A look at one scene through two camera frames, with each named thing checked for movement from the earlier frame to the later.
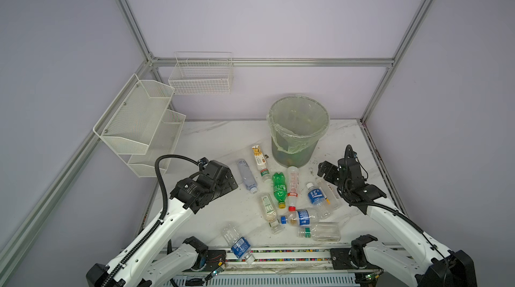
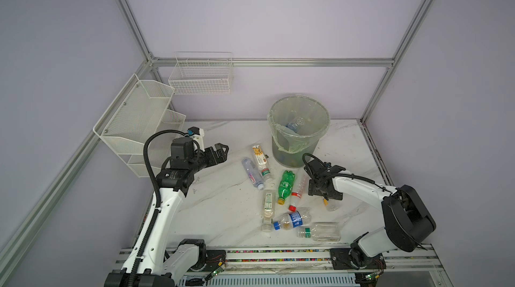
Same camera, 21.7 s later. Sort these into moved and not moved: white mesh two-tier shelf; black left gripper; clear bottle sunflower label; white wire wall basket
Moved: black left gripper
Not moved: white mesh two-tier shelf; clear bottle sunflower label; white wire wall basket
